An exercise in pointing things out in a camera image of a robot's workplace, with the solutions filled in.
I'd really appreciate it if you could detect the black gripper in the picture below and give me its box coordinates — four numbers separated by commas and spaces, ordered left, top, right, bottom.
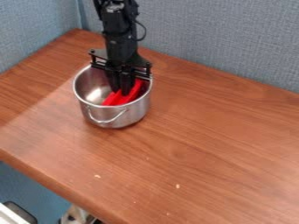
88, 39, 152, 95

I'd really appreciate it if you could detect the red plastic block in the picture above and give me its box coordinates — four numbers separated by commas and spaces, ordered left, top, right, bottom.
101, 79, 145, 106

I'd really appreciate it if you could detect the metal pot with handle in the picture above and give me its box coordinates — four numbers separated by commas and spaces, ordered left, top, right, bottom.
72, 66, 153, 129

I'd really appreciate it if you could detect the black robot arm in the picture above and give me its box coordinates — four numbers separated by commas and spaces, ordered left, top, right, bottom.
88, 0, 152, 95

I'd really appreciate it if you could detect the white object under table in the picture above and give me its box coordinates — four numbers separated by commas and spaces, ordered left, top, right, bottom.
57, 205, 104, 224

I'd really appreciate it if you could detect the black and silver equipment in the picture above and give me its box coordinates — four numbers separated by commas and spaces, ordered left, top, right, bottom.
0, 201, 37, 224

